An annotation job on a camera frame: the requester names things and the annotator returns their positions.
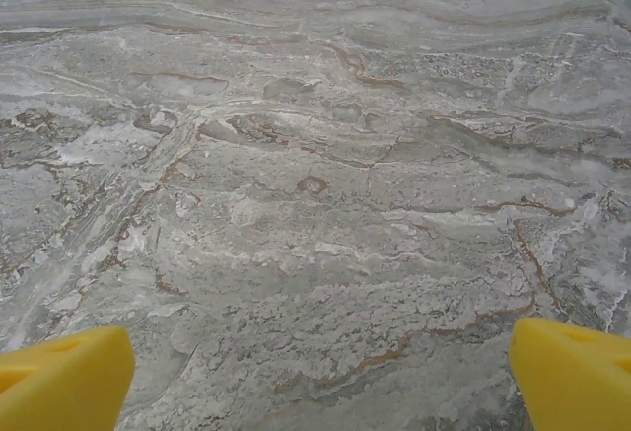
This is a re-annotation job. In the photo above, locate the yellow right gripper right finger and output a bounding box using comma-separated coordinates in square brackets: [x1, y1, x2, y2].
[508, 317, 631, 431]

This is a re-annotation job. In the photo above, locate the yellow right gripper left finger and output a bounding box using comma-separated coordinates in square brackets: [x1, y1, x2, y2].
[0, 324, 136, 431]

